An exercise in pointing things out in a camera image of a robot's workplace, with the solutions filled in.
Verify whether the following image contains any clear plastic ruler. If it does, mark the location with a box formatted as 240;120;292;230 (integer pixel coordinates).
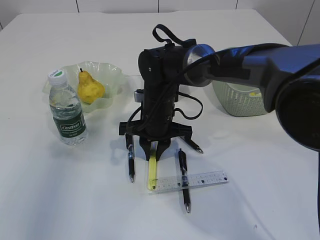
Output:
147;170;229;194

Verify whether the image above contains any black pen on ruler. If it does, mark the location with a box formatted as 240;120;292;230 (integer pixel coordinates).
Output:
178;148;191;213

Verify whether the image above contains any black pen left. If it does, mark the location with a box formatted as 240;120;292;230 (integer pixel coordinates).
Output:
125;133;135;183

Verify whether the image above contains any clear plastic water bottle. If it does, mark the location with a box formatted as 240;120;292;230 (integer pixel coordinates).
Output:
48;69;88;146

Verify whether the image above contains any black pen upper middle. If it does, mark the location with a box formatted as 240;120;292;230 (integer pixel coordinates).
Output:
180;136;204;154

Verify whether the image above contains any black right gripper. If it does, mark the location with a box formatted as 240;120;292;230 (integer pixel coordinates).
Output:
119;39;196;161

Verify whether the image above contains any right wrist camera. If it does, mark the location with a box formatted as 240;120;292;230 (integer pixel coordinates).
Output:
133;89;144;103

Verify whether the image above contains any yellow waste paper package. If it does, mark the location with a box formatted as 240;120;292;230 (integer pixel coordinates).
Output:
248;91;262;98

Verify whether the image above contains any yellow pear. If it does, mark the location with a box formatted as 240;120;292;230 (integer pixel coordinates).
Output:
77;68;105;104

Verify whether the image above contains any yellow utility knife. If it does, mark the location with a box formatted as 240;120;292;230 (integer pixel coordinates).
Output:
147;142;157;191

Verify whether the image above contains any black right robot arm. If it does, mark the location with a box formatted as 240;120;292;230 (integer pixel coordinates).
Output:
119;39;320;157

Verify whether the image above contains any green plastic woven basket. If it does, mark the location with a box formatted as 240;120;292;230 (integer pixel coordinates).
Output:
212;80;267;117

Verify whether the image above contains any green wavy glass plate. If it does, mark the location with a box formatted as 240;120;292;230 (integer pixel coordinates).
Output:
41;60;127;113

